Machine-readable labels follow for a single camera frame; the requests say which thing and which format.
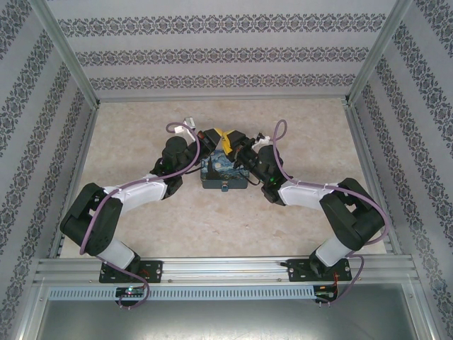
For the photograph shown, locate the slotted grey cable duct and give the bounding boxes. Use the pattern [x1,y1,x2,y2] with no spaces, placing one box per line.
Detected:
[47,285,316,300]

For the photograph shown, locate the purple cable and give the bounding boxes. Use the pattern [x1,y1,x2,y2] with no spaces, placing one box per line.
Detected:
[274,119,390,305]
[79,121,205,310]

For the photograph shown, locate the aluminium mounting rail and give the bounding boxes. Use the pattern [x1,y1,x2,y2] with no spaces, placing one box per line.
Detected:
[33,257,420,285]

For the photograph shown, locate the aluminium frame post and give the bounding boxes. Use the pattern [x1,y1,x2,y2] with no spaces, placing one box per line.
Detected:
[342,0,415,107]
[28,0,102,109]

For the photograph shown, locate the aluminium side rail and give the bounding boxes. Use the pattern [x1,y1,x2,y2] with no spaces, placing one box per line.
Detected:
[47,104,102,259]
[345,102,403,256]

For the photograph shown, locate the grey metal sheet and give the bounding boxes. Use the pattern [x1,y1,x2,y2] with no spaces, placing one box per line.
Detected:
[35,299,424,340]

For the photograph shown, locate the starry night tin box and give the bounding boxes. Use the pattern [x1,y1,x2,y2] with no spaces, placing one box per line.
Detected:
[200,148,251,191]

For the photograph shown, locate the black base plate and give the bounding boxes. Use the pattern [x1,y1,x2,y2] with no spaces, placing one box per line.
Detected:
[98,260,164,284]
[288,258,353,283]

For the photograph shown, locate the small circuit board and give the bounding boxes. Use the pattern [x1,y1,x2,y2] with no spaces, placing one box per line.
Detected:
[115,285,147,298]
[316,285,340,302]

